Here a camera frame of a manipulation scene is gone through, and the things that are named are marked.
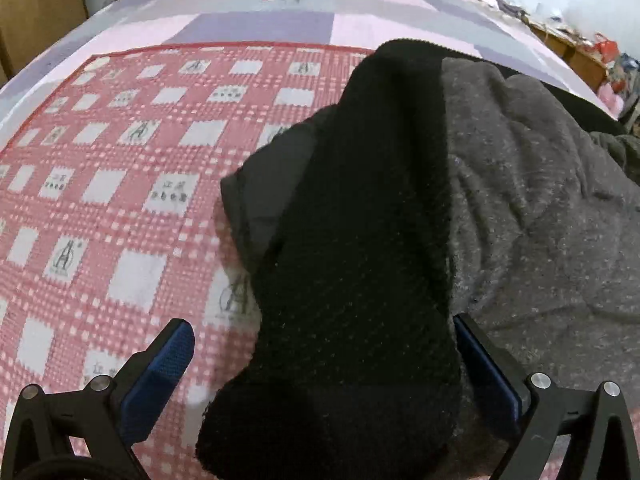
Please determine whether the purple pink checked bed sheet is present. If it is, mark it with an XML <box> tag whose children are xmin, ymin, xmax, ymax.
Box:
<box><xmin>0</xmin><ymin>0</ymin><xmax>620</xmax><ymax>122</ymax></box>

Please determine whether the red checked blanket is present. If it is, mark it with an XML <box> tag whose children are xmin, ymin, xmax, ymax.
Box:
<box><xmin>0</xmin><ymin>42</ymin><xmax>640</xmax><ymax>480</ymax></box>

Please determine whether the red bag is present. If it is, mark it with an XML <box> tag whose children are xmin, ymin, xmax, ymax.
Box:
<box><xmin>592</xmin><ymin>34</ymin><xmax>622</xmax><ymax>63</ymax></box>

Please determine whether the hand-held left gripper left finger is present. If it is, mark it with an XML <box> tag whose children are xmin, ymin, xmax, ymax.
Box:
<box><xmin>0</xmin><ymin>317</ymin><xmax>196</xmax><ymax>480</ymax></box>

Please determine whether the wooden wardrobe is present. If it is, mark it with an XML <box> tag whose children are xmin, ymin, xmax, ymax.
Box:
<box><xmin>0</xmin><ymin>0</ymin><xmax>89</xmax><ymax>87</ymax></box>

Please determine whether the pink fluffy item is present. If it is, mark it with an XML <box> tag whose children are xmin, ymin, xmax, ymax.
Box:
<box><xmin>597</xmin><ymin>82</ymin><xmax>627</xmax><ymax>117</ymax></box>

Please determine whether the grey black quilted jacket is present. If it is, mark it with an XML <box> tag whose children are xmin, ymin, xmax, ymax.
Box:
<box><xmin>195</xmin><ymin>39</ymin><xmax>640</xmax><ymax>480</ymax></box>

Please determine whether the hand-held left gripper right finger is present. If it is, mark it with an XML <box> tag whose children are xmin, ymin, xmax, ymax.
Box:
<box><xmin>452</xmin><ymin>313</ymin><xmax>640</xmax><ymax>480</ymax></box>

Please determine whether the wooden cabinet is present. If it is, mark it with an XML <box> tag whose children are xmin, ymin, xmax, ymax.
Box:
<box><xmin>525</xmin><ymin>16</ymin><xmax>612</xmax><ymax>94</ymax></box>

